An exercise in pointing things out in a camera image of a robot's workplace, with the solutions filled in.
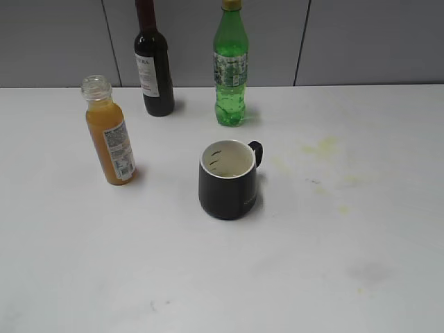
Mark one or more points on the black mug white interior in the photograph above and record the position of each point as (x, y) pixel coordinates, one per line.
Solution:
(227, 182)

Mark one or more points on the dark red wine bottle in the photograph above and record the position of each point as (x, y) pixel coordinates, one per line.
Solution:
(151, 52)

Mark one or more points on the orange juice bottle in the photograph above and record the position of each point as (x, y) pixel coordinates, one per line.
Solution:
(107, 127)

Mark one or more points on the green soda bottle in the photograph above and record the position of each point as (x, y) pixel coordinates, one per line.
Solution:
(230, 49)

